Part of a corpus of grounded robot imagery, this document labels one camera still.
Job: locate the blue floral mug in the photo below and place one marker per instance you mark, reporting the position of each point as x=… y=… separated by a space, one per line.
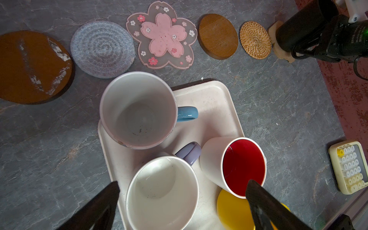
x=139 y=110

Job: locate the lavender mug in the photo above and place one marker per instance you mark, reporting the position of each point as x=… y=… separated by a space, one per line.
x=164 y=192

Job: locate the beige serving tray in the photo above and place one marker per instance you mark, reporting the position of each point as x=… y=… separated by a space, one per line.
x=217 y=118

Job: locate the black mug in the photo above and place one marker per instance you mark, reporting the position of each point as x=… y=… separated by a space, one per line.
x=312 y=18

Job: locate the grey round coaster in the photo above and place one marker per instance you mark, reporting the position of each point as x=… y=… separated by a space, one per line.
x=103 y=49

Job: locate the yellow mug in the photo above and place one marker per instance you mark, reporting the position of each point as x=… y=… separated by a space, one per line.
x=234 y=213

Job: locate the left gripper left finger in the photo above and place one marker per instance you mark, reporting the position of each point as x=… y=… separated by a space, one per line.
x=98 y=213

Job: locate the cork coaster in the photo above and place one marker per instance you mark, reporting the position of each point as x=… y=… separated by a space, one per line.
x=278 y=51

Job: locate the red interior mug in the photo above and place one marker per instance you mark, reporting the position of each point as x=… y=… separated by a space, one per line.
x=231 y=163

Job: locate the brown wooden coaster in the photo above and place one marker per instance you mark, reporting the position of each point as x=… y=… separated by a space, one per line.
x=217 y=36

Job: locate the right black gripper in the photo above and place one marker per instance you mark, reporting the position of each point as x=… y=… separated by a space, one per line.
x=341 y=40

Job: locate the pink flower coaster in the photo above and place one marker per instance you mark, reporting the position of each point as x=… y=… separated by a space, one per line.
x=163 y=37

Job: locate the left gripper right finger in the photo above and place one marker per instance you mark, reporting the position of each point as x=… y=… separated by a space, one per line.
x=268 y=213

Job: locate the beige calculator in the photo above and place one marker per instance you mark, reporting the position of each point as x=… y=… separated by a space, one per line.
x=349 y=165

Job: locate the aluminium rail frame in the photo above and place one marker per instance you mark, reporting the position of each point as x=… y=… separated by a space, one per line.
x=357 y=209

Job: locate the dark glossy brown coaster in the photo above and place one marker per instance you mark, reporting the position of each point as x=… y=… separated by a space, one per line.
x=35 y=68

